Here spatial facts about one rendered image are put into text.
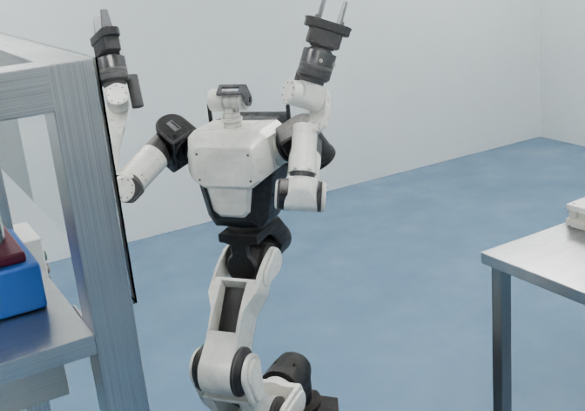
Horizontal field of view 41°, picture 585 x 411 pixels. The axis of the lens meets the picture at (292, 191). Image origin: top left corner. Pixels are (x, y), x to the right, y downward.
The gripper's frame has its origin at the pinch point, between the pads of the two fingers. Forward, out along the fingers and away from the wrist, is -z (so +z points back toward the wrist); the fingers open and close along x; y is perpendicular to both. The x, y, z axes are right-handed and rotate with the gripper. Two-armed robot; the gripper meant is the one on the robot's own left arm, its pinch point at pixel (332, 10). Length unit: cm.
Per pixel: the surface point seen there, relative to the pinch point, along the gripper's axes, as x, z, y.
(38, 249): 56, 79, 0
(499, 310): -72, 66, 3
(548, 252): -78, 46, -2
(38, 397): 44, 86, -70
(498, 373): -80, 86, 6
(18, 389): 48, 84, -71
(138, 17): 57, 3, 294
